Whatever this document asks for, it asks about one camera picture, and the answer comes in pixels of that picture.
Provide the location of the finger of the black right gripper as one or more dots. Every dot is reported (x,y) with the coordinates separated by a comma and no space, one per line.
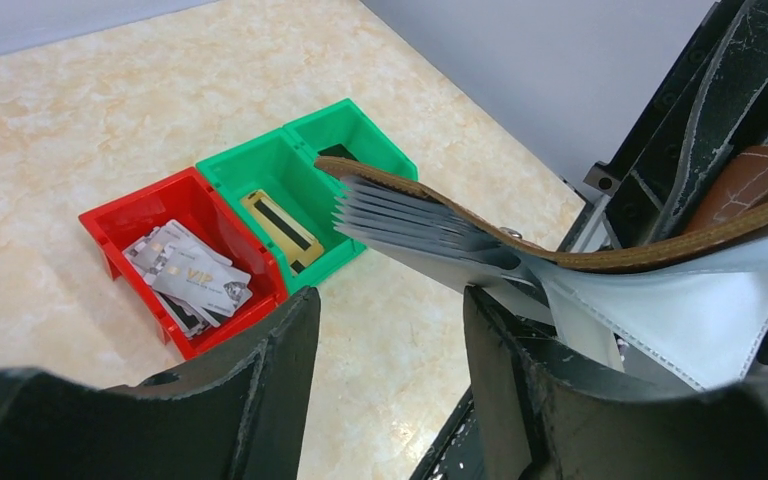
(711,106)

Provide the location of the silver VIP card pile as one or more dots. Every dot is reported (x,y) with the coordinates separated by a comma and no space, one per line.
(196,285)

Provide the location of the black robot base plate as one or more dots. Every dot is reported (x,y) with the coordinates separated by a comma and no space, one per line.
(456,453)

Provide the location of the brown leather card holder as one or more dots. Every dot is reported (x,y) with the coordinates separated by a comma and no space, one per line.
(695,304)

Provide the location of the gold credit card stack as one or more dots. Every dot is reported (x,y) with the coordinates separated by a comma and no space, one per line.
(299,246)

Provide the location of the red plastic bin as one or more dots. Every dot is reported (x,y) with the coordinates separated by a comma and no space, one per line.
(187,197)

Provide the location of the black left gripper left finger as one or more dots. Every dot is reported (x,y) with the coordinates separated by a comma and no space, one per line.
(237,411)

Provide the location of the green bin with black cards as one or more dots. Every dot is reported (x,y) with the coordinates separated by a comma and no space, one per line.
(344,122)

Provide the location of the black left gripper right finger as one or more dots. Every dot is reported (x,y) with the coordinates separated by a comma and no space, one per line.
(547,412)

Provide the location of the green bin with gold cards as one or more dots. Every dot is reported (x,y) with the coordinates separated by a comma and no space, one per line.
(279,165)

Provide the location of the black VIP card stack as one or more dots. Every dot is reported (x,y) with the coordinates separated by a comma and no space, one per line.
(338,150)

